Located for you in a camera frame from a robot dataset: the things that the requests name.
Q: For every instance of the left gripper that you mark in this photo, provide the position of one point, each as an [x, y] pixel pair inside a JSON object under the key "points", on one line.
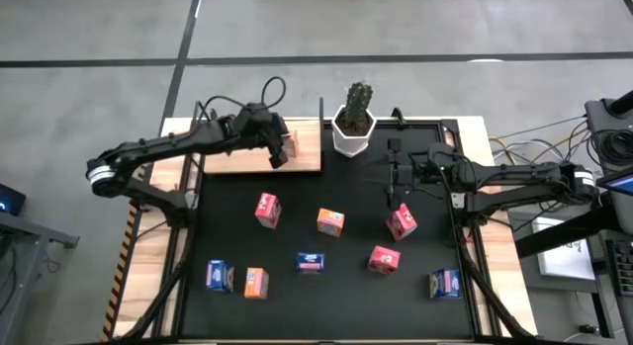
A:
{"points": [[257, 127]]}

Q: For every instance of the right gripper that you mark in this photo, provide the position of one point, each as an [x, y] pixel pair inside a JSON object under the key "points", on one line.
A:
{"points": [[415, 172]]}

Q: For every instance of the orange Mini Wheats cereal box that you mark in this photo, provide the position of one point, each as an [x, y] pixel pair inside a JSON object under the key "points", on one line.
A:
{"points": [[330, 222], [256, 283], [293, 143]]}

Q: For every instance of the red Froot Loops cereal box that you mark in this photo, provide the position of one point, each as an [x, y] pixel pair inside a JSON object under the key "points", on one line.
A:
{"points": [[384, 260], [401, 221], [268, 210]]}

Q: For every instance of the blue Frosted Flakes cereal box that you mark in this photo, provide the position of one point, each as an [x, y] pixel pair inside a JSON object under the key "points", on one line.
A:
{"points": [[310, 262], [445, 284], [220, 276]]}

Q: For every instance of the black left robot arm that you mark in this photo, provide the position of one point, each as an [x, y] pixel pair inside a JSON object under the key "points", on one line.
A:
{"points": [[163, 143]]}

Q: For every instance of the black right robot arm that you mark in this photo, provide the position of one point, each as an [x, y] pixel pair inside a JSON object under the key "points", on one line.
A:
{"points": [[519, 179]]}

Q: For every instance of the white plant pot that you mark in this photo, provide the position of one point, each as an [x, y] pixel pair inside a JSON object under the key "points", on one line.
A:
{"points": [[348, 145]]}

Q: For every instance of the black table mat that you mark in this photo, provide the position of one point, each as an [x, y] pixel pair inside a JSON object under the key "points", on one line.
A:
{"points": [[346, 305]]}

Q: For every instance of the black stand bar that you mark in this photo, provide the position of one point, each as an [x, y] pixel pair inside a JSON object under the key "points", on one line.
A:
{"points": [[559, 236]]}

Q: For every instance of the white flat box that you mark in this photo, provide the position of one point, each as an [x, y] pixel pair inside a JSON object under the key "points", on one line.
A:
{"points": [[564, 261]]}

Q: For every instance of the yellow black hazard strip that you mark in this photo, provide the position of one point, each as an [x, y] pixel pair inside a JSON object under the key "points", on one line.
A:
{"points": [[120, 276]]}

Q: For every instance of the grey equipment cart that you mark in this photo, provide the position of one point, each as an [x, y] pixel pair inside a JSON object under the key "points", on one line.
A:
{"points": [[601, 115]]}

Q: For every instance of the laptop with blue screen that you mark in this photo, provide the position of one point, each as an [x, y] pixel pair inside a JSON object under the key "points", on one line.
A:
{"points": [[620, 183]]}

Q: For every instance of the small black plug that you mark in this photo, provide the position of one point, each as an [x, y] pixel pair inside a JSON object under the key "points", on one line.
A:
{"points": [[587, 329]]}

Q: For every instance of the black keypad device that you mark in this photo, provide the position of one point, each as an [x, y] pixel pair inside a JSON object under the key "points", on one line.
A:
{"points": [[622, 268]]}

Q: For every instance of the grey metal side table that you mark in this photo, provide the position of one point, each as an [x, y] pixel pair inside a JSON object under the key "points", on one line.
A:
{"points": [[29, 231]]}

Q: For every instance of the dark tablet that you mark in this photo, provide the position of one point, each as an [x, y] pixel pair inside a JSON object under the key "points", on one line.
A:
{"points": [[10, 199]]}

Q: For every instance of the wooden shelf with black frame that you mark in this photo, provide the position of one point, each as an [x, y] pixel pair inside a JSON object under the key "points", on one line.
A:
{"points": [[247, 159]]}

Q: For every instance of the black clamp bracket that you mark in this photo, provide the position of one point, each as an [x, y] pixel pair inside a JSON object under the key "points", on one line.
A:
{"points": [[397, 115]]}

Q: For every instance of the black aluminium table frame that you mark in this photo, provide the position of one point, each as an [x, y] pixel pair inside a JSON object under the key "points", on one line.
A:
{"points": [[425, 122]]}

